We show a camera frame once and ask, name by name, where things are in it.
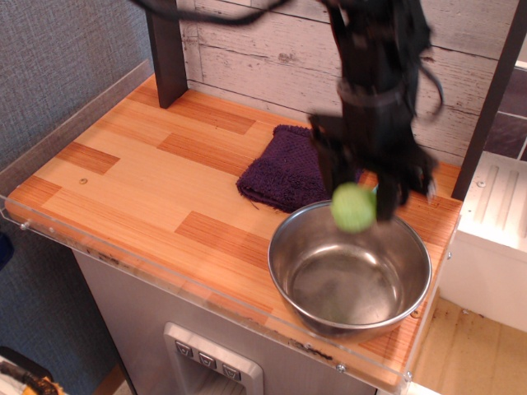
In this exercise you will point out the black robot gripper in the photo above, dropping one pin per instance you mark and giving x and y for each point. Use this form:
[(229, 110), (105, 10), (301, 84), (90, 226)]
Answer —
[(376, 135)]

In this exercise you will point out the green toy broccoli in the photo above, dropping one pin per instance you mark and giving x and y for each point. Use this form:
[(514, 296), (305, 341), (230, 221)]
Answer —
[(353, 207)]

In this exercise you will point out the stainless steel bowl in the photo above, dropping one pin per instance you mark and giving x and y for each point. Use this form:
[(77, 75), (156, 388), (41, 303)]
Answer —
[(342, 284)]

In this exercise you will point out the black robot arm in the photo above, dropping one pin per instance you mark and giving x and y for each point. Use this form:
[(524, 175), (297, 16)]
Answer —
[(380, 45)]

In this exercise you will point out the purple folded cloth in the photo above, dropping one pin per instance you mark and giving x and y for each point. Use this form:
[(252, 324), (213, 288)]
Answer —
[(286, 176)]

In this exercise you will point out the white toy sink unit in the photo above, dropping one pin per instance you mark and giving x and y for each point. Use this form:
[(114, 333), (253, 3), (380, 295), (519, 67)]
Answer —
[(485, 271)]

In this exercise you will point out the silver ice dispenser panel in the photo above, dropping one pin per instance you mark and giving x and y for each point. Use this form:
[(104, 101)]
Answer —
[(204, 367)]

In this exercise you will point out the grey toy fridge cabinet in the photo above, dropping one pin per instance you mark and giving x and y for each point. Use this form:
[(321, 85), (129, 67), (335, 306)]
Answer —
[(135, 312)]

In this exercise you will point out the clear acrylic left guard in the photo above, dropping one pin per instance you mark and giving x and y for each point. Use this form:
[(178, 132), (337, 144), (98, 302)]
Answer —
[(48, 147)]

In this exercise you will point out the dark right shelf post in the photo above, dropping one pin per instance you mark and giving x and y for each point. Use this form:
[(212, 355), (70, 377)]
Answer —
[(497, 88)]

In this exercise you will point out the dark shelf post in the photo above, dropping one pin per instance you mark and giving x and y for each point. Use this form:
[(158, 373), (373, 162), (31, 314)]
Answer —
[(168, 58), (497, 88)]

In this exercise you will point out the dark left shelf post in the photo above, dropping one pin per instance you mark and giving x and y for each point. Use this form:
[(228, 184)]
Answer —
[(168, 58)]

